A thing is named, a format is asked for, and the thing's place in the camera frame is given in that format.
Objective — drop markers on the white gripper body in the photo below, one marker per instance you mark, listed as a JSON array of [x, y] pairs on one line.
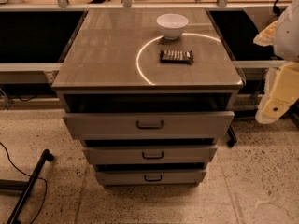
[[288, 36]]

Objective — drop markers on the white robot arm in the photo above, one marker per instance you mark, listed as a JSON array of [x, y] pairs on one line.
[[283, 34]]

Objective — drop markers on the white ceramic bowl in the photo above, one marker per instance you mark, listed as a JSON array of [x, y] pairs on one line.
[[171, 25]]

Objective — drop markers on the grey drawer cabinet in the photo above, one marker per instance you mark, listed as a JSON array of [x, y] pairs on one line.
[[113, 66]]

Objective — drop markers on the black cabinet caster wheel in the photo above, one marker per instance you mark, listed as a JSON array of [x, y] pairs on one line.
[[232, 138]]

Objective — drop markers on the black floor stand bar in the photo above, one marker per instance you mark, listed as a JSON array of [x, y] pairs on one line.
[[46, 156]]

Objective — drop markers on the grey drawer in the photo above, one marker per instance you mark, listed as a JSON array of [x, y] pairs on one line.
[[152, 177], [165, 125], [149, 154]]

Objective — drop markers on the dark snack bar packet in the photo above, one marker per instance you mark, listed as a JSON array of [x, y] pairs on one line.
[[176, 56]]

